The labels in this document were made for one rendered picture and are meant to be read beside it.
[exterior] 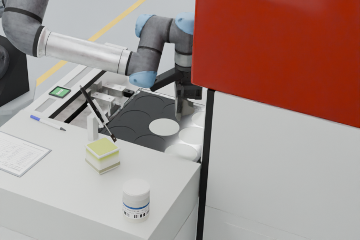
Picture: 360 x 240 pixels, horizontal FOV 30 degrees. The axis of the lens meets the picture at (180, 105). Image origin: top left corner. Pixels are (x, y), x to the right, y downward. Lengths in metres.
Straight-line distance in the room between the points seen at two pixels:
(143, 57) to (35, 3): 0.35
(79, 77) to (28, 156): 0.49
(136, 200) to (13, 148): 0.49
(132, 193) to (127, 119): 0.59
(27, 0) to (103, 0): 3.35
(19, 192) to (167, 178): 0.41
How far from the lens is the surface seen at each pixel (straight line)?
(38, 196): 1.86
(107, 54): 1.97
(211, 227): 2.09
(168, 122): 2.25
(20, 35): 2.01
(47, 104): 2.25
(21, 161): 1.98
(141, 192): 1.71
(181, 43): 1.98
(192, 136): 2.19
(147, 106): 2.33
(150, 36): 1.98
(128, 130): 2.21
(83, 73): 2.41
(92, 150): 1.89
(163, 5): 5.30
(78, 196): 1.85
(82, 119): 2.30
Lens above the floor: 2.15
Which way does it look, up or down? 32 degrees down
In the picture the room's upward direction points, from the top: 3 degrees clockwise
